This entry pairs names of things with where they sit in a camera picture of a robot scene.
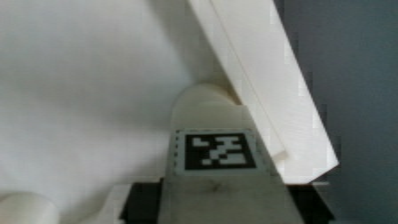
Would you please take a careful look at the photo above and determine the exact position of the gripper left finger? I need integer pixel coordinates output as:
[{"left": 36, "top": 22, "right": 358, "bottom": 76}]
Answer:
[{"left": 96, "top": 181, "right": 166, "bottom": 224}]

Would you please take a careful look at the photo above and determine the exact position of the white leg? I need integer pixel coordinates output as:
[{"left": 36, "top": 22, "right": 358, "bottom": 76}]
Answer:
[{"left": 159, "top": 84, "right": 304, "bottom": 224}]

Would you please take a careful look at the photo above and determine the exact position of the white square tabletop part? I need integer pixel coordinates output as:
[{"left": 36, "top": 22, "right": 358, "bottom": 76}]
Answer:
[{"left": 0, "top": 0, "right": 338, "bottom": 224}]

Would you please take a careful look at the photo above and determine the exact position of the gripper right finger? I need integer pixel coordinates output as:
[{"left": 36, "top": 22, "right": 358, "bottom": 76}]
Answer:
[{"left": 288, "top": 184, "right": 336, "bottom": 224}]

